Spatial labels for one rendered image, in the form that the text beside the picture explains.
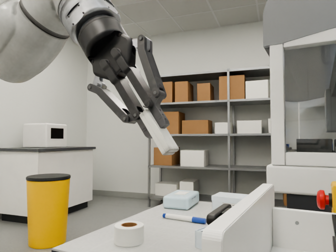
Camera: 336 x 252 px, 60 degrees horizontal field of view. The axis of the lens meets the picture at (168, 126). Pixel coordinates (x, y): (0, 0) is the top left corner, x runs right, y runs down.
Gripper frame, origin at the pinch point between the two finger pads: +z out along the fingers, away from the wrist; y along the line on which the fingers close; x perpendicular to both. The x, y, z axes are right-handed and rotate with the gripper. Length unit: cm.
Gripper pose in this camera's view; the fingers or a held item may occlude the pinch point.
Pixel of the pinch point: (159, 132)
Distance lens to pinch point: 41.8
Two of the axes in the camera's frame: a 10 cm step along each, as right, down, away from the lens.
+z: 5.0, 8.1, -3.1
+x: 4.5, 0.6, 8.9
